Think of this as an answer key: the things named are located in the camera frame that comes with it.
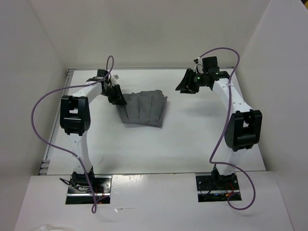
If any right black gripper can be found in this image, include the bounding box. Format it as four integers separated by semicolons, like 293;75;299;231
175;68;208;94

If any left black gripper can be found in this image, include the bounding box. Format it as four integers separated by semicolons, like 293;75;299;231
102;83;127;106

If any grey pleated skirt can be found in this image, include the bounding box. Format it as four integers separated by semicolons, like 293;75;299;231
116;90;167;128

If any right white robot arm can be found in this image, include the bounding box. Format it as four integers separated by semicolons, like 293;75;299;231
176;68;262;189

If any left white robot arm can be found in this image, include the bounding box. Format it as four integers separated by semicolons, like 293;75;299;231
60;75;127;193

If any white crumpled plastic bag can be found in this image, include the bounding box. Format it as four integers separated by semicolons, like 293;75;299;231
34;224;72;231

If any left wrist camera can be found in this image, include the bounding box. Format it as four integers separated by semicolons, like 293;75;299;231
97;69;119;86

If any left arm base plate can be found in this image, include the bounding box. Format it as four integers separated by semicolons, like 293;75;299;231
60;175;112;205

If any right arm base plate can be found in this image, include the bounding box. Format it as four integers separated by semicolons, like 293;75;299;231
195;173;242;203

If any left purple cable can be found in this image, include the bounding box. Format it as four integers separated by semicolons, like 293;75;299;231
32;55;115;214

